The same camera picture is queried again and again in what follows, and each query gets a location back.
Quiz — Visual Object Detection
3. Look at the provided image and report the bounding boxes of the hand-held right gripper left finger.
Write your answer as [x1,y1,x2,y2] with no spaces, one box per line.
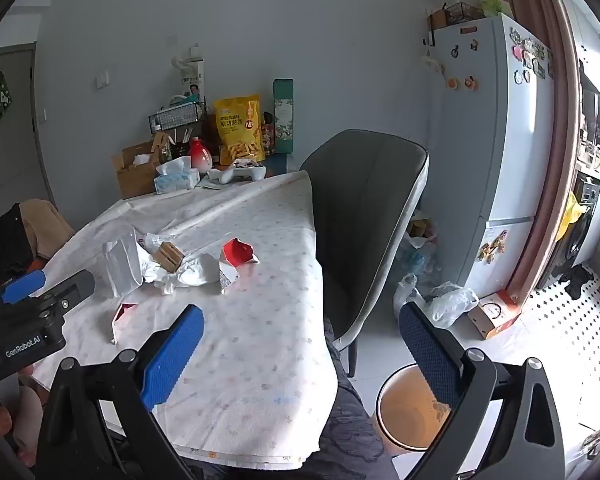
[34,304,206,480]

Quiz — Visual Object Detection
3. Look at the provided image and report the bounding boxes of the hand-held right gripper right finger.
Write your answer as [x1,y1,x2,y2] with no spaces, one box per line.
[397,302,566,480]

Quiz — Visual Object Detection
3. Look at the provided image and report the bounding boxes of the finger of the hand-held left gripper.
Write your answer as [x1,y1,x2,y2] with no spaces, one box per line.
[39,269,97,317]
[1,269,48,306]

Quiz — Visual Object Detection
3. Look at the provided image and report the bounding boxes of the white paper bag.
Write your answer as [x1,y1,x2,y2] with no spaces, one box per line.
[102,232,146,299]

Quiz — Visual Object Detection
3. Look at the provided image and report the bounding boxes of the white trash bin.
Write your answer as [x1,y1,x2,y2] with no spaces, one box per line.
[375,365,456,456]

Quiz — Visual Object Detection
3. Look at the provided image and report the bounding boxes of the white tissue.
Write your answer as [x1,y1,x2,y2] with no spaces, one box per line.
[137,252,224,296]

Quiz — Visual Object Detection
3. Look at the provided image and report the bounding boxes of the red white carton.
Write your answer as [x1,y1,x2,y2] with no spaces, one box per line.
[219,237,261,293]

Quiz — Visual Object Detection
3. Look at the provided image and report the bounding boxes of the black bag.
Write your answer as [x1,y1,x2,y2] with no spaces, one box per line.
[0,202,37,282]

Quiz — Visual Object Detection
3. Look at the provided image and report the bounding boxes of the torn red white wrapper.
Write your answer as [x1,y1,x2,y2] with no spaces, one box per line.
[110,301,140,346]

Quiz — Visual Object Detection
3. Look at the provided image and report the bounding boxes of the clear plastic bag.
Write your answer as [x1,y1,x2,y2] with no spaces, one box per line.
[392,272,481,329]

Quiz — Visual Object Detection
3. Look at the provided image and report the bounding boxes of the orange white cardboard box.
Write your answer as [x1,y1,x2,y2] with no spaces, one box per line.
[467,289,524,341]

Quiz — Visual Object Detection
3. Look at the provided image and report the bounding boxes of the clear plastic wrapper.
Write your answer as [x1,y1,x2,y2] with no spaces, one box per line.
[144,232,181,257]

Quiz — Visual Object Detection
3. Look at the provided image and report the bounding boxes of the small brown cardboard box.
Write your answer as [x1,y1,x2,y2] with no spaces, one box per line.
[152,241,185,273]

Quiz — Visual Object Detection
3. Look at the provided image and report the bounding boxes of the open brown cardboard box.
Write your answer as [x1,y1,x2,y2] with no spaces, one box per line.
[111,132,172,200]

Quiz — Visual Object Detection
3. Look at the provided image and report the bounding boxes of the filled white plastic bag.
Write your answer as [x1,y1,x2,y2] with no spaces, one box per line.
[405,217,439,272]

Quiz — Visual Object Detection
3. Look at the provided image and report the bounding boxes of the food-shaped fridge magnets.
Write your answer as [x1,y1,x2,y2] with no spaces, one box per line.
[477,230,511,264]

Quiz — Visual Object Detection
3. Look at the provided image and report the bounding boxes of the light blue tissue pack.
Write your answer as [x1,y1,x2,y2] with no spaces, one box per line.
[154,156,201,195]

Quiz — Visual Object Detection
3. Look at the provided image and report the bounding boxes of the black cloth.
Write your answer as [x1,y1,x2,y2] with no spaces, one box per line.
[561,264,597,301]

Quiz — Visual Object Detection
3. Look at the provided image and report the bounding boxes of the grey upholstered chair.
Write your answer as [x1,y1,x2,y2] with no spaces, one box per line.
[299,129,430,378]

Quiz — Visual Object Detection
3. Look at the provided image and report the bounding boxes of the red white bottle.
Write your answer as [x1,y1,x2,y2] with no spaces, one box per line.
[187,137,214,171]

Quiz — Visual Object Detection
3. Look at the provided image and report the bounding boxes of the dark washing machine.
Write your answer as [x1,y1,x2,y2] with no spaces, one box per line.
[555,175,600,281]

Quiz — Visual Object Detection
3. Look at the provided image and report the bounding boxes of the white game controller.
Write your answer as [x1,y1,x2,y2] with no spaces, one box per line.
[207,158,268,185]

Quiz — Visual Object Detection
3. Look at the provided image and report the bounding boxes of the pale blue fridge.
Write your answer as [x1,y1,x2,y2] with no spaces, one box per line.
[422,12,557,306]

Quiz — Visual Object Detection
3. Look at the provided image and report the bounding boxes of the yellow plastic bag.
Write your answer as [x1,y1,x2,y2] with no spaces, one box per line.
[561,190,589,241]

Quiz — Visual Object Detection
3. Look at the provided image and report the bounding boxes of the yellow snack bag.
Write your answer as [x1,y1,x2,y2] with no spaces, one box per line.
[214,92,267,166]

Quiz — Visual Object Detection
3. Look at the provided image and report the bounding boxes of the tall white carton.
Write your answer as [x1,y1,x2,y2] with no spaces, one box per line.
[180,60,205,106]

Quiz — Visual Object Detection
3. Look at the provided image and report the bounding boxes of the tall green box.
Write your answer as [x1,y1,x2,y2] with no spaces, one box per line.
[272,78,296,156]

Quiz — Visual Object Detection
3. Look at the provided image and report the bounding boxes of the cluster of fridge magnets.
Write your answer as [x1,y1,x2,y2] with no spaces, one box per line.
[509,27,556,85]

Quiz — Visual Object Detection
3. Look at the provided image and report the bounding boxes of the dark basket on fridge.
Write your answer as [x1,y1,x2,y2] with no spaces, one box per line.
[444,2,486,26]

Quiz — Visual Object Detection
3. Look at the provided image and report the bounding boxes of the black wire basket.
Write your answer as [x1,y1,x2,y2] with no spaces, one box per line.
[148,102,206,136]

